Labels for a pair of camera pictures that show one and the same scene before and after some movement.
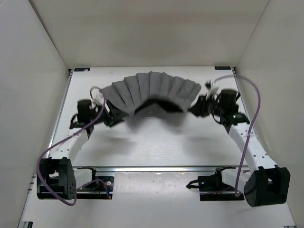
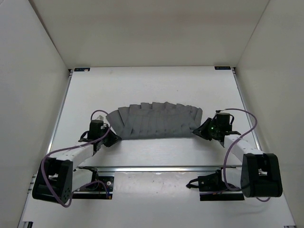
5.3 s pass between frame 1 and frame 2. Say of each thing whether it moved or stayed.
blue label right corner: stayed
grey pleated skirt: moved
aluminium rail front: stayed
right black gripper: moved
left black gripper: moved
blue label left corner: stayed
